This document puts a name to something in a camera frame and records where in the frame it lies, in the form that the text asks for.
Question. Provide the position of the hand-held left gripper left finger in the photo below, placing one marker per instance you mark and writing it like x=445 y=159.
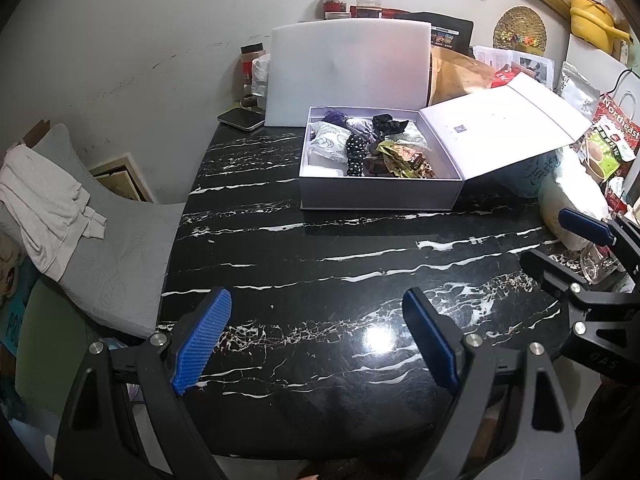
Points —
x=202 y=345

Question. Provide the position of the blue printed bag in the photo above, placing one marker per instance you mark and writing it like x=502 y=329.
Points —
x=10 y=332

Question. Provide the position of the woven straw basket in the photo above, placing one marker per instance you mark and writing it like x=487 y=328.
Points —
x=515 y=25

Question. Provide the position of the clear jar dark contents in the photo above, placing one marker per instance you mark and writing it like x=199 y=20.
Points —
x=369 y=8

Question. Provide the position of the black polka dot scrunchie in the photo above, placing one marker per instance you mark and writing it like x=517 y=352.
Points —
x=356 y=155

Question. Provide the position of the white paper bag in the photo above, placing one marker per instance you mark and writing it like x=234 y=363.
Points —
x=595 y=55

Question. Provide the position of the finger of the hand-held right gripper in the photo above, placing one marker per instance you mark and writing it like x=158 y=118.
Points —
x=585 y=225
x=550 y=270

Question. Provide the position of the white printed snack packet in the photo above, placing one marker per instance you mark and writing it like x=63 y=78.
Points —
x=327 y=142
x=412 y=132

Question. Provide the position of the green cushion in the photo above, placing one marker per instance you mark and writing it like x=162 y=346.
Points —
x=50 y=340

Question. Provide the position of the white gift box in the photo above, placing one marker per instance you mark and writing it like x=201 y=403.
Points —
x=380 y=192

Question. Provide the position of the printed paper sheets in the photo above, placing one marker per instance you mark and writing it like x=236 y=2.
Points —
x=535 y=67

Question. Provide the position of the purple tasselled sachet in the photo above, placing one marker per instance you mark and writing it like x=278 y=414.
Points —
x=357 y=125

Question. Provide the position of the teal printed bag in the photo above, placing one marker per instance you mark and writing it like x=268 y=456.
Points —
x=525 y=175

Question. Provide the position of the white cloth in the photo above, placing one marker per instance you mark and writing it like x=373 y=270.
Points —
x=45 y=205

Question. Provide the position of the clear plastic bag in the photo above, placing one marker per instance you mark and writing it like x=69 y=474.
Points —
x=570 y=195

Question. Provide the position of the black hair bow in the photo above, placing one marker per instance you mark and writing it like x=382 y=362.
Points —
x=387 y=121

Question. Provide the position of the smartphone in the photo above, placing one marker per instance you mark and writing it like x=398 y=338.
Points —
x=240 y=119

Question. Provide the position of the clear jar red contents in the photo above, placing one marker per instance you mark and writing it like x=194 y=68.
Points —
x=335 y=0

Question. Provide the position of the black snack bag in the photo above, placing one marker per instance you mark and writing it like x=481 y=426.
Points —
x=450 y=27

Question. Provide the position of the red green snack bag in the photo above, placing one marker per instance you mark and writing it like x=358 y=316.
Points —
x=612 y=140

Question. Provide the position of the white plastic bag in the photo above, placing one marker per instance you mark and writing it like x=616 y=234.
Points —
x=260 y=80

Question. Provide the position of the wooden frame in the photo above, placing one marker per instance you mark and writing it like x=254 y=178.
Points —
x=137 y=180

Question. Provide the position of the grey chair with white cloth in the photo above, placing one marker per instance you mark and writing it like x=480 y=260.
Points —
x=130 y=260

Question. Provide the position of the silver foil bag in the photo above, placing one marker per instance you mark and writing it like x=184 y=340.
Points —
x=575 y=85

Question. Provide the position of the brown paper bag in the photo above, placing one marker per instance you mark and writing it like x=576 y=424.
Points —
x=460 y=75

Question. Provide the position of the white foam sheet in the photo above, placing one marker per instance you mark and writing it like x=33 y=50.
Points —
x=350 y=65

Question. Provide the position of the yellow pot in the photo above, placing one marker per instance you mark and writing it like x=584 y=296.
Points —
x=592 y=17

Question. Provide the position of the red packet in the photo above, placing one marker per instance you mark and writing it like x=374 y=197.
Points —
x=505 y=77

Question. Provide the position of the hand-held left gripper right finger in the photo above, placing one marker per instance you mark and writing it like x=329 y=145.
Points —
x=432 y=340

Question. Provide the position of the brown cardboard piece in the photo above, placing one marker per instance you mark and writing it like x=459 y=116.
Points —
x=35 y=132

